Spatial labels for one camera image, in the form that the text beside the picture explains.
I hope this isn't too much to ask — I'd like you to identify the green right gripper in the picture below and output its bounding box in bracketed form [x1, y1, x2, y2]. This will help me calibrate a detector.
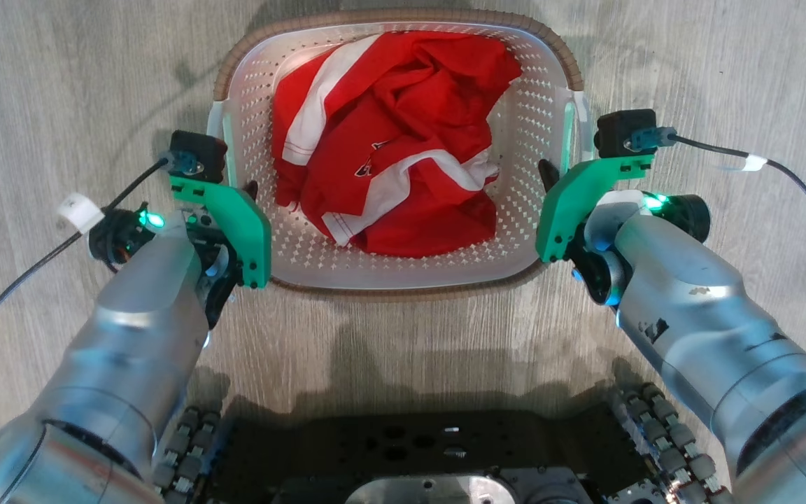
[535, 154, 656, 265]

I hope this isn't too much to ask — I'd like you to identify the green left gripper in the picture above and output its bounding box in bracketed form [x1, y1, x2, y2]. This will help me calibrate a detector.
[168, 174, 273, 290]

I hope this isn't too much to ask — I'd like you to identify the white laundry basket brown rim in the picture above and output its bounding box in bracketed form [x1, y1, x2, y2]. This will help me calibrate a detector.
[206, 8, 595, 302]

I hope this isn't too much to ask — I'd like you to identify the red and white garment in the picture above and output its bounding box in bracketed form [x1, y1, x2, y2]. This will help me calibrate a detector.
[271, 31, 523, 258]

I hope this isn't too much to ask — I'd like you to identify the grey roller wheel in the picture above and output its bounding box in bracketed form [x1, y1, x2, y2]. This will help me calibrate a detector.
[609, 381, 734, 504]
[153, 405, 223, 504]

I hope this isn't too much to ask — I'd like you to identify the white cable tag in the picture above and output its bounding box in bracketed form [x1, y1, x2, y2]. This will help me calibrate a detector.
[57, 193, 105, 235]

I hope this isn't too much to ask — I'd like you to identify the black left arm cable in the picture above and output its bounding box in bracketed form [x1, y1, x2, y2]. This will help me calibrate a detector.
[0, 150, 201, 484]

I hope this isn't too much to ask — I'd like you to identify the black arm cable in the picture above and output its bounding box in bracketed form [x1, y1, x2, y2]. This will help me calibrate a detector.
[0, 150, 201, 484]
[630, 126, 806, 328]

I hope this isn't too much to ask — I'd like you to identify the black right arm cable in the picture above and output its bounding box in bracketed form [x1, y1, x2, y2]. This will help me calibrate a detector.
[630, 126, 806, 328]

